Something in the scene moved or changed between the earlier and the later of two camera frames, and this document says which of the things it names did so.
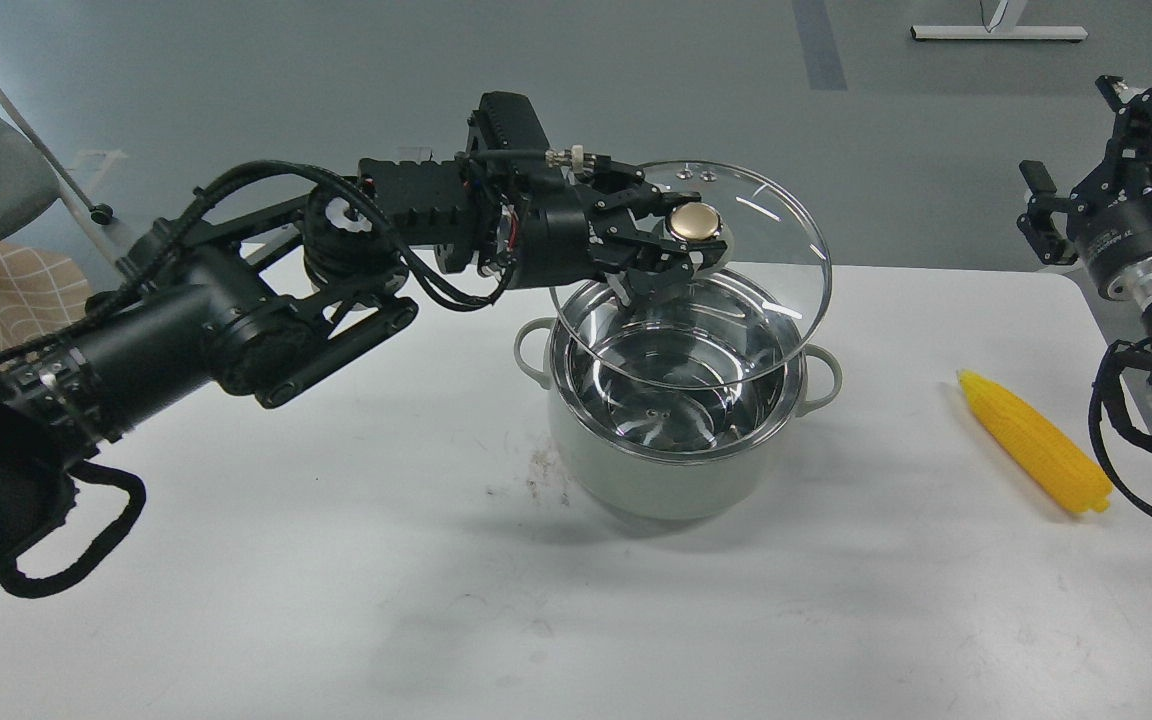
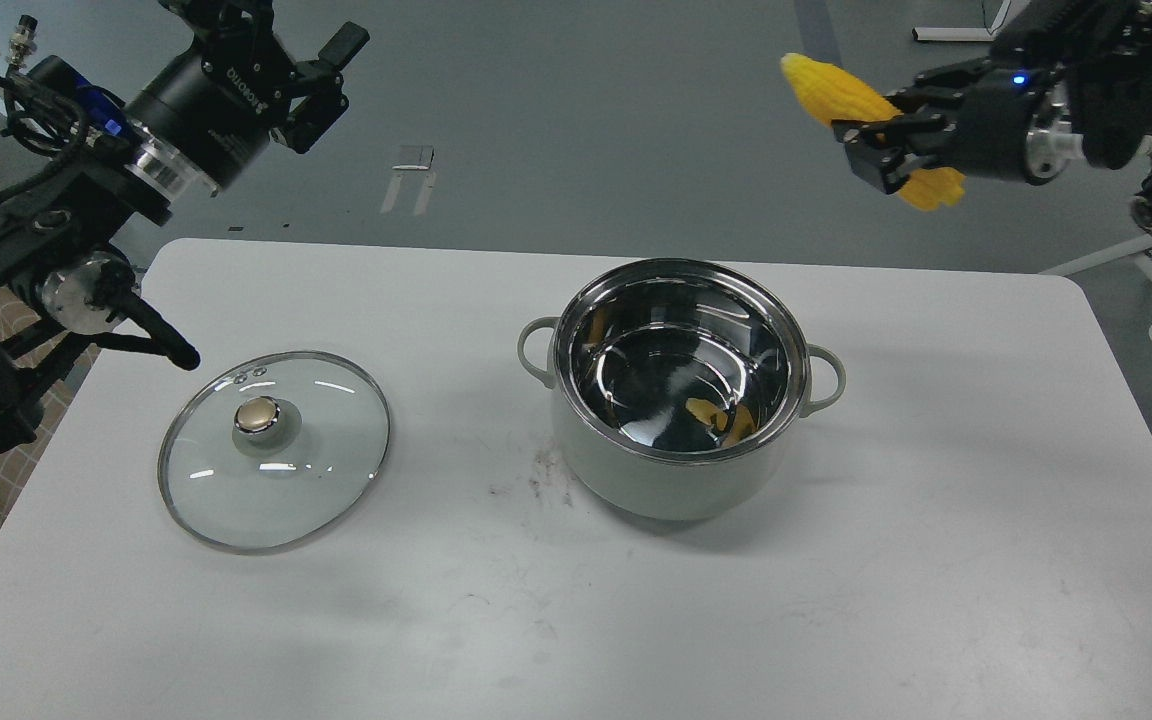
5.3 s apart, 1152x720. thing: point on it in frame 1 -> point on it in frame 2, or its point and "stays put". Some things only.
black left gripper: (559, 237) -> (214, 107)
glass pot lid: (737, 317) -> (273, 451)
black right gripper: (1137, 236) -> (1014, 118)
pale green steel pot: (680, 411) stays put
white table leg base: (1002, 28) stays put
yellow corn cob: (1034, 452) -> (833, 95)
